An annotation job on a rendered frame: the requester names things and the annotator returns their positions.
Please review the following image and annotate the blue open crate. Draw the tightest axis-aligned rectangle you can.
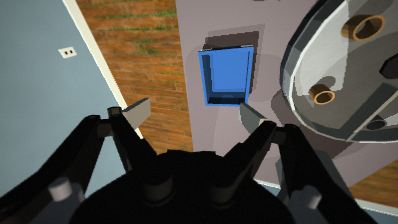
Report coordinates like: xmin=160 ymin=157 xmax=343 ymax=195
xmin=198 ymin=43 xmax=254 ymax=107

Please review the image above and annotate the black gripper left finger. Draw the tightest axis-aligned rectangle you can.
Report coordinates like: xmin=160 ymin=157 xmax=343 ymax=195
xmin=0 ymin=98 xmax=173 ymax=224

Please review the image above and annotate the bronze bushing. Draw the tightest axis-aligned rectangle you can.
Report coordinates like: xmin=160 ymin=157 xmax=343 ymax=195
xmin=308 ymin=84 xmax=335 ymax=104
xmin=341 ymin=15 xmax=385 ymax=41

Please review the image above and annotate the grey metal ring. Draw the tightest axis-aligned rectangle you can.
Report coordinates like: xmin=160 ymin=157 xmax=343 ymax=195
xmin=364 ymin=114 xmax=387 ymax=131

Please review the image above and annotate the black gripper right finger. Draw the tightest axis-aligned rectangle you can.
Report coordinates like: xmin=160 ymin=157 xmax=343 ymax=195
xmin=204 ymin=103 xmax=378 ymax=224

